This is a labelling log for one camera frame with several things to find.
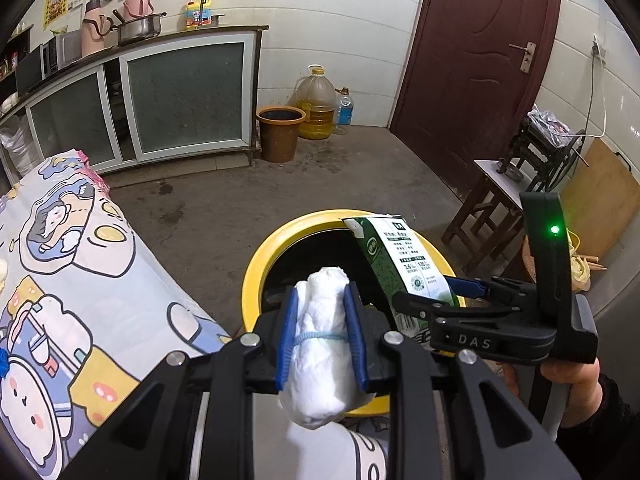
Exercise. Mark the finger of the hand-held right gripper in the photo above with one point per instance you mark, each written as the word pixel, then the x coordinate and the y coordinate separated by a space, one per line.
pixel 425 305
pixel 470 285

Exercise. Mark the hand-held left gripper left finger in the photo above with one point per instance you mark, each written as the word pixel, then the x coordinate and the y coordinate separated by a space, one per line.
pixel 289 340

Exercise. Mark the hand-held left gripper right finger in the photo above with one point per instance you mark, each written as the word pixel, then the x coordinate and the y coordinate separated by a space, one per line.
pixel 357 340

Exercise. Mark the white wadded plastic bag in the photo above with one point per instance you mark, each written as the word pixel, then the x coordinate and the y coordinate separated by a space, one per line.
pixel 320 360

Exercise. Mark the green white milk carton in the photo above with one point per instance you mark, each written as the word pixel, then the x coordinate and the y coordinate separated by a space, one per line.
pixel 400 260

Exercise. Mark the yellow round waste bin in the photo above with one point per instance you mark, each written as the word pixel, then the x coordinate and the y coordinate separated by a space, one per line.
pixel 260 260

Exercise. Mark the person's right forearm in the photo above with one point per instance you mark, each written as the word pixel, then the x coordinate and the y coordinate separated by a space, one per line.
pixel 610 435

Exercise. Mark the person's right hand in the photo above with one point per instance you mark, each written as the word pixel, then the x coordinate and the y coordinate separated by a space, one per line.
pixel 575 390

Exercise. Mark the wooden stool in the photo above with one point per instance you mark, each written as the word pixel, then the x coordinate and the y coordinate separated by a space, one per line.
pixel 480 210

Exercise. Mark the wooden cutting board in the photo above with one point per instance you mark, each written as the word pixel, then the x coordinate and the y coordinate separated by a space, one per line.
pixel 605 195

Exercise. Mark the black hand-crank noodle machine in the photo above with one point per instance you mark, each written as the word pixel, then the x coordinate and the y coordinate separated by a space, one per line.
pixel 535 147

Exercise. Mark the clear plastic bag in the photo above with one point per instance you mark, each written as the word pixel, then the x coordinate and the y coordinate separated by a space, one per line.
pixel 547 120

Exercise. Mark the dark red wooden door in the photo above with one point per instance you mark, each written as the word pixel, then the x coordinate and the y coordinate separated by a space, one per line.
pixel 475 85

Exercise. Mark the brown plastic bucket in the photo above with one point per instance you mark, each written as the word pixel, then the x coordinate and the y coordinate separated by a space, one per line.
pixel 280 140

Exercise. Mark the clear water bottle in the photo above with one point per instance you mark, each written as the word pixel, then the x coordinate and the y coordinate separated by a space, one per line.
pixel 344 112

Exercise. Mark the yellow cooking oil jug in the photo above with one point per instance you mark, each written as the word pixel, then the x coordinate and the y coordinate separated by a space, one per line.
pixel 315 105

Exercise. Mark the white glass-door kitchen cabinet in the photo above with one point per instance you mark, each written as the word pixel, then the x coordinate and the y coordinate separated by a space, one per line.
pixel 185 95

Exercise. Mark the white woven sack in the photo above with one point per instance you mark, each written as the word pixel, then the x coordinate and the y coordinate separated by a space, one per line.
pixel 15 145

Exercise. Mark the yellow detergent pack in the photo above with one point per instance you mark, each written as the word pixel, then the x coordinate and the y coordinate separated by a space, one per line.
pixel 197 12

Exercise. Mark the steel cooking pot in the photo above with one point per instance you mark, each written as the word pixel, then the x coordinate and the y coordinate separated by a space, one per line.
pixel 140 30

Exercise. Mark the pink thermos flask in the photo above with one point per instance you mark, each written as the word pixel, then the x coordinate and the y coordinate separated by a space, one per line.
pixel 95 35
pixel 136 2

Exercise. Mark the dark microwave oven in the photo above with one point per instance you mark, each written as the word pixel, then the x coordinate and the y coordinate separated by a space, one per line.
pixel 60 52

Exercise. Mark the yellow wall poster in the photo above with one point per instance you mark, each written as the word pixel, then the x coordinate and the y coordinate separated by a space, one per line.
pixel 56 7

